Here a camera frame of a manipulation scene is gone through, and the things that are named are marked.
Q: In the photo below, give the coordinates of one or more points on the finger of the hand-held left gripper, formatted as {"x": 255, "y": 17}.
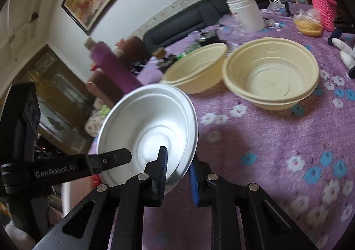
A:
{"x": 111, "y": 160}

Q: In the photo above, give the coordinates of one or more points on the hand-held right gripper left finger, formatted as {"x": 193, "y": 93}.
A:
{"x": 164, "y": 172}

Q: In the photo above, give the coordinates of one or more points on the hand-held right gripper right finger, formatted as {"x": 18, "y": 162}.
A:
{"x": 194, "y": 186}

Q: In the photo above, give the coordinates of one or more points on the small white bowl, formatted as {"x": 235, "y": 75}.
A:
{"x": 149, "y": 119}

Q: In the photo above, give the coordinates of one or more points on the patterned cushion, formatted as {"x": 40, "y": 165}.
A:
{"x": 95, "y": 119}

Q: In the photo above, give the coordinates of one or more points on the brown armchair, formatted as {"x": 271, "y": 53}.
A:
{"x": 102, "y": 89}

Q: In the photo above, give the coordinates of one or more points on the wooden display cabinet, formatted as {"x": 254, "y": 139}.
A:
{"x": 55, "y": 94}

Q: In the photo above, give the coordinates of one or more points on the purple bottle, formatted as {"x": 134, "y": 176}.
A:
{"x": 111, "y": 64}

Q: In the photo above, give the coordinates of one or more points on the cream bowl with spout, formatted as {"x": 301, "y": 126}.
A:
{"x": 199, "y": 70}

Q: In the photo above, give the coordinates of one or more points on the cream ribbed bowl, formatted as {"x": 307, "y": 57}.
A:
{"x": 271, "y": 78}

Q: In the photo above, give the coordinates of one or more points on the dark sofa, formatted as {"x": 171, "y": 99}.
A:
{"x": 180, "y": 22}

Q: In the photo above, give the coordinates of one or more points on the white plastic jar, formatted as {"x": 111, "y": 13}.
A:
{"x": 246, "y": 13}

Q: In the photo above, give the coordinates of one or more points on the bag of yellow food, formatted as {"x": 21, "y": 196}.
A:
{"x": 309, "y": 25}

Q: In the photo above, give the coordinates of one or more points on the pink knitted cup sleeve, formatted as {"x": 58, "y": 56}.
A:
{"x": 323, "y": 6}

